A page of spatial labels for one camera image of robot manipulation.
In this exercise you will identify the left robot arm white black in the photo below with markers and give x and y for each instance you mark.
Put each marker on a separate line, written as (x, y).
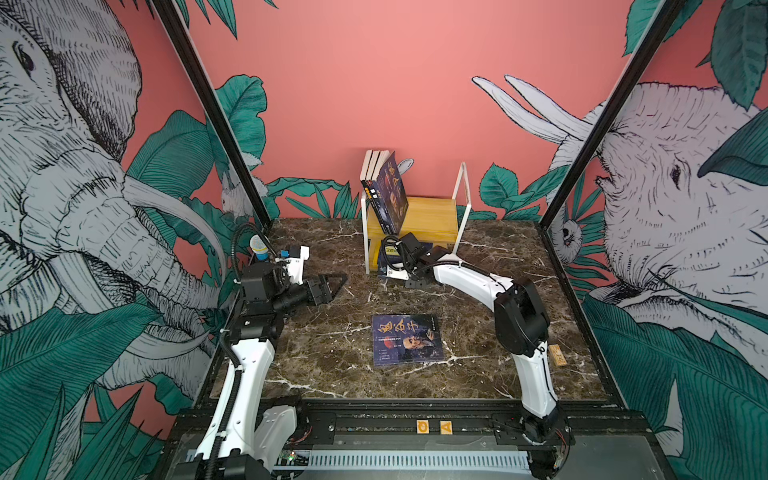
(241, 442)

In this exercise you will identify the wooden white-framed book shelf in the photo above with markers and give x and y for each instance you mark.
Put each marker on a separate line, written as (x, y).
(440, 221)

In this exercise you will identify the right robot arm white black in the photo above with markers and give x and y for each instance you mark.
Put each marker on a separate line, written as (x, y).
(521, 325)

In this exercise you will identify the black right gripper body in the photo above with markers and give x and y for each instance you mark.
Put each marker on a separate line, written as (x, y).
(411, 271)

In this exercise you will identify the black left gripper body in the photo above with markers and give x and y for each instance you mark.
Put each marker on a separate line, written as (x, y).
(292, 298)

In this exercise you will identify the black frame post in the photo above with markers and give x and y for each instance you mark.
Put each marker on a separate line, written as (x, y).
(172, 21)
(653, 36)

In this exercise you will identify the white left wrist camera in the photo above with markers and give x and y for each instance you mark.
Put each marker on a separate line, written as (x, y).
(294, 258)

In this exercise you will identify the left black frame post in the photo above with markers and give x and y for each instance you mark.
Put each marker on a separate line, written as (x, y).
(172, 21)

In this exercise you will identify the illustrated magazine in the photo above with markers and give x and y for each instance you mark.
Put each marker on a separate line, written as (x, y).
(393, 193)
(404, 339)

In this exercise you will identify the small wooden block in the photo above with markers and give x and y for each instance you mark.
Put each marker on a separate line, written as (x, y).
(557, 355)

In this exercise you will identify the black wolf cover book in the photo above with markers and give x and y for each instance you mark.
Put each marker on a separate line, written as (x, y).
(371, 188)

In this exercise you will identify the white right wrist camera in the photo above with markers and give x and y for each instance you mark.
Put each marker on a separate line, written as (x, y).
(397, 273)

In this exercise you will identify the black front rail base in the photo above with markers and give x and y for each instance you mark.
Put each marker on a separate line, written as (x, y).
(324, 421)

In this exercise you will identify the navy book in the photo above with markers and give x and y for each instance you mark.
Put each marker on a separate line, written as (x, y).
(403, 253)

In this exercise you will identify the right black frame post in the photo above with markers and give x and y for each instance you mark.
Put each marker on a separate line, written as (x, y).
(653, 36)

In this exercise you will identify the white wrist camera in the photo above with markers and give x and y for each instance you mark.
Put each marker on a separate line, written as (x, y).
(397, 273)
(294, 258)

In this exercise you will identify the dark brown leaning book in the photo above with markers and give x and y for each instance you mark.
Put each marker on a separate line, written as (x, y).
(367, 165)

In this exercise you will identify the white slotted cable duct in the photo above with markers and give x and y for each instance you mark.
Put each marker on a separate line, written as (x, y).
(514, 462)

